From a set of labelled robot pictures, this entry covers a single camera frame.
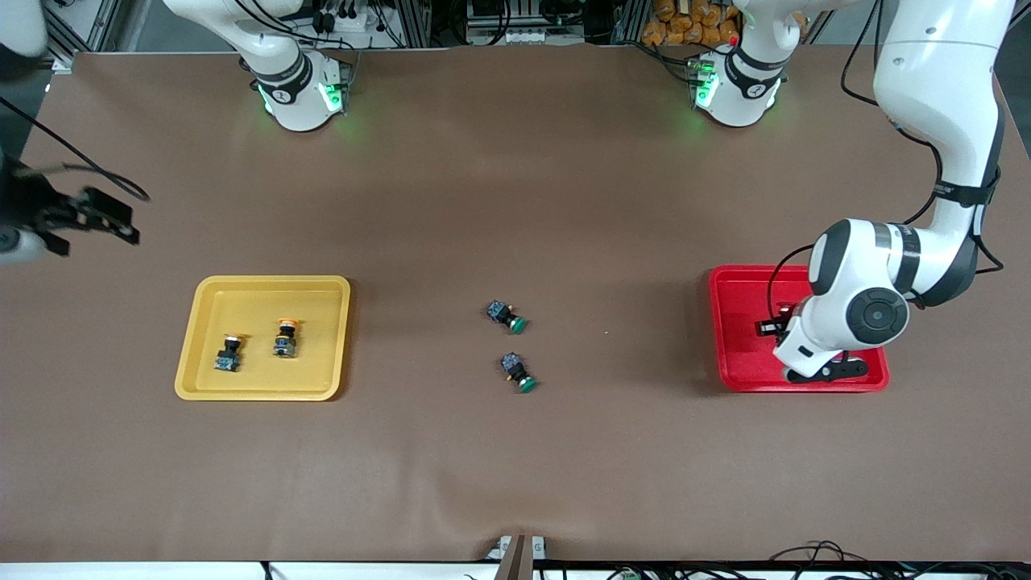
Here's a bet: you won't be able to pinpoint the yellow mushroom push button switch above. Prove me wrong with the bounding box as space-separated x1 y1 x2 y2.
271 317 301 360
213 332 244 374

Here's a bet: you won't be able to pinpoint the red plastic tray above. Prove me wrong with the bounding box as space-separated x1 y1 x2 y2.
708 265 892 394

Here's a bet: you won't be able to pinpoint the yellow plastic tray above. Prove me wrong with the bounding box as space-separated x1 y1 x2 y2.
174 275 353 402

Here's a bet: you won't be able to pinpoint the brown table mat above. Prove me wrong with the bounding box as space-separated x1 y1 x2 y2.
0 44 1031 563

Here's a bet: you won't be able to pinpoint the white power strip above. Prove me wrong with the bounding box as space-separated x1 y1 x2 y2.
310 4 389 35

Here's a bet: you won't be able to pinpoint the pile of orange bags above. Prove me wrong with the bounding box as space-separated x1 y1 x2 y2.
642 0 743 48

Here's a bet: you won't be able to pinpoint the black electronics box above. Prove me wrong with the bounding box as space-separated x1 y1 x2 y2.
463 0 593 45

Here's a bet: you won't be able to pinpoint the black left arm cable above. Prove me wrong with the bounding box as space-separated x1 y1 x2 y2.
765 0 1006 323

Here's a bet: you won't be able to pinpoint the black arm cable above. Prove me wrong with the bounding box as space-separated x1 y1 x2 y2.
0 95 152 202
765 0 1006 323

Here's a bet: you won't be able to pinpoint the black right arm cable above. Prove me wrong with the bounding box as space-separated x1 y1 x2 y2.
0 95 152 202

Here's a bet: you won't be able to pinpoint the black cable bundle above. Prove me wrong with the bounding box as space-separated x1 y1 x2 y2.
765 538 879 580

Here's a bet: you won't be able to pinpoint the green mushroom push button switch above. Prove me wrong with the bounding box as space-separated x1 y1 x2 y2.
485 300 530 336
499 351 539 394

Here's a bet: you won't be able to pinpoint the aluminium frame post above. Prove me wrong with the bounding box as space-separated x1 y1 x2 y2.
395 0 436 47
615 0 650 45

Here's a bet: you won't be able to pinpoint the brown camera stand post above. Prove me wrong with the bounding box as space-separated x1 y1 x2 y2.
487 533 550 580

